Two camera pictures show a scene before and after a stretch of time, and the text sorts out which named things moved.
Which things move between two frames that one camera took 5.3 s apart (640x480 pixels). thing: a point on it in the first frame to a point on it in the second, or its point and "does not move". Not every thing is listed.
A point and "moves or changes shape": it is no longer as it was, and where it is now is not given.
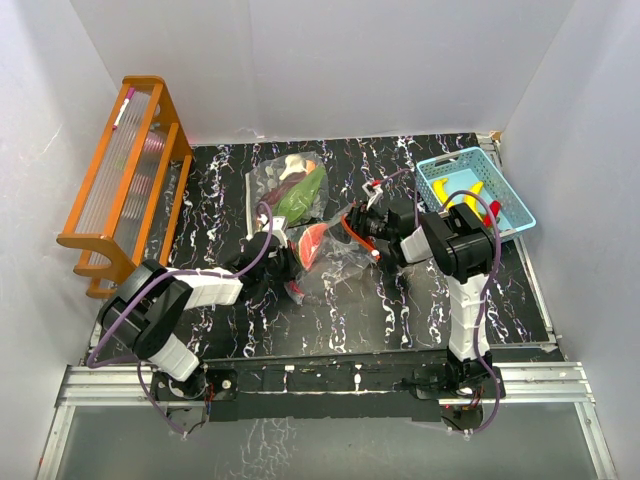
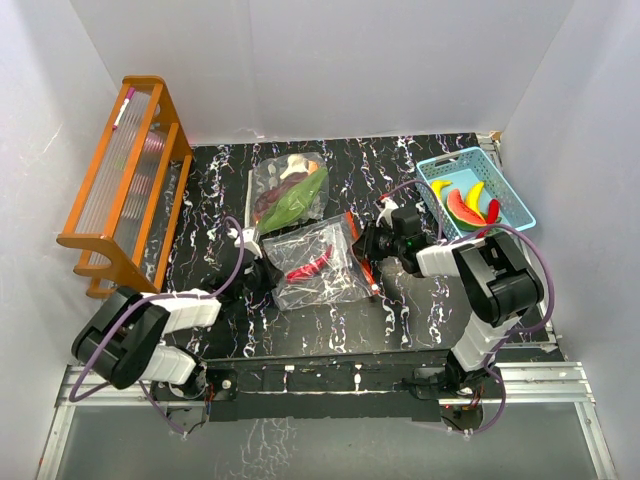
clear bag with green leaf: [294, 185] does not move
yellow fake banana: [439, 188] does not move
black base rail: [319, 387] does not move
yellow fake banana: [472, 201] does not move
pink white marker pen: [129, 95] does not move
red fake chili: [495, 208] does not move
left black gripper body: [281, 268] to [260, 279]
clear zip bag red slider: [330, 254] moves or changes shape
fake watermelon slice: [309, 243] moves or changes shape
